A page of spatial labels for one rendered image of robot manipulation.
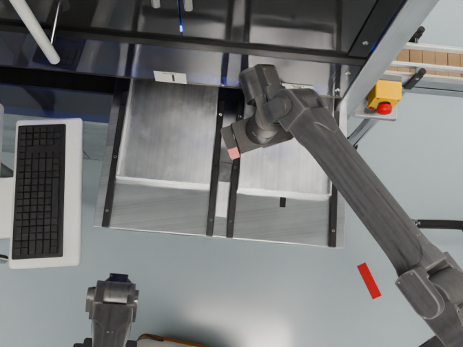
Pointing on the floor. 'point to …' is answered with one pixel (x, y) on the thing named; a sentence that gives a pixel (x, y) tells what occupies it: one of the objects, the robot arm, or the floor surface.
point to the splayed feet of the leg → (439, 224)
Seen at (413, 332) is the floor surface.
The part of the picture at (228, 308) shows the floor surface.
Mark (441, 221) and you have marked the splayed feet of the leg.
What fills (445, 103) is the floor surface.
